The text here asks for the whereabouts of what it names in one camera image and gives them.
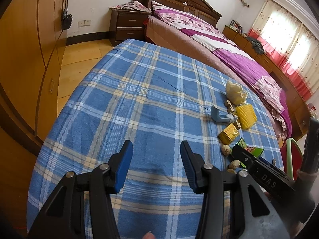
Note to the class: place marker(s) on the folded pink cloth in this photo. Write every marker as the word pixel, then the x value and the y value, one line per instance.
pixel 132 6

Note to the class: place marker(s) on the notched wooden block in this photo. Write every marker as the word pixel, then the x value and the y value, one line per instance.
pixel 236 122
pixel 230 108

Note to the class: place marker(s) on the orange wooden wardrobe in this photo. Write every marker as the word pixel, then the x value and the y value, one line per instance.
pixel 32 47

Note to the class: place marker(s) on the purple floral quilt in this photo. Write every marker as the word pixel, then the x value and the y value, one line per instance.
pixel 254 75

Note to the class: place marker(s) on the red and white curtains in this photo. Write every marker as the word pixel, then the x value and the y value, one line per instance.
pixel 290 45

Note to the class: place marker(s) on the long low wooden cabinet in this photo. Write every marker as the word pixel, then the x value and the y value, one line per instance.
pixel 298 109

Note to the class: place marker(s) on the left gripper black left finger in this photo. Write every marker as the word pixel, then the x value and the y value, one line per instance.
pixel 62 215

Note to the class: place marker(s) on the walnut near gripper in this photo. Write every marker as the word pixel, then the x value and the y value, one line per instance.
pixel 234 164

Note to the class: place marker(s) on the bed with mauve bedspread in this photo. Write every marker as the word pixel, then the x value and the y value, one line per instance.
pixel 168 37

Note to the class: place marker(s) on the blue plastic hook piece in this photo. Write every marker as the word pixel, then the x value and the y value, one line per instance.
pixel 221 117

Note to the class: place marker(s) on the black bag hanging on wardrobe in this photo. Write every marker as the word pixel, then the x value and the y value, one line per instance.
pixel 66 19

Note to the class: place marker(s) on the wall power socket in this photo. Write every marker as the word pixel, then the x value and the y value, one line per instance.
pixel 83 23

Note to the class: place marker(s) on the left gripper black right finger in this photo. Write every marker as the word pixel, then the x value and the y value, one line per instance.
pixel 230 199

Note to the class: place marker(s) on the blue plaid tablecloth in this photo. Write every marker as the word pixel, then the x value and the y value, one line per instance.
pixel 155 98

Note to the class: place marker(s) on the books on cabinet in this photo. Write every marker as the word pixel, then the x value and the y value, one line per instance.
pixel 237 27

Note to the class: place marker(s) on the right hand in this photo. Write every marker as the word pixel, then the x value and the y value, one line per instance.
pixel 149 235

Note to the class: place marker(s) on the red bin with green rim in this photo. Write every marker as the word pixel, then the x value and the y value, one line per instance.
pixel 292 157

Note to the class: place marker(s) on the dark clothes pile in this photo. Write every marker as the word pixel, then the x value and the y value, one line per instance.
pixel 256 45

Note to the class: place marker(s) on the yellow foam net pad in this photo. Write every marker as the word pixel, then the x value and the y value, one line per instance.
pixel 246 115

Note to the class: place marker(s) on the walnut near yellow box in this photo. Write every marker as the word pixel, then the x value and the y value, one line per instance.
pixel 226 150

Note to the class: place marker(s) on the dark wooden nightstand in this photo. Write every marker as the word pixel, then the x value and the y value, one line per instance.
pixel 127 24

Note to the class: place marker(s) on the cream tissue paper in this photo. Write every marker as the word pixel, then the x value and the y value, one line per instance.
pixel 235 93

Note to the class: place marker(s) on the green snack wrapper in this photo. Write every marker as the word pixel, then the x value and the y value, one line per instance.
pixel 255 151

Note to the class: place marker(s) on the small yellow carton box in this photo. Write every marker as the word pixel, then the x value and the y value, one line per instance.
pixel 229 134

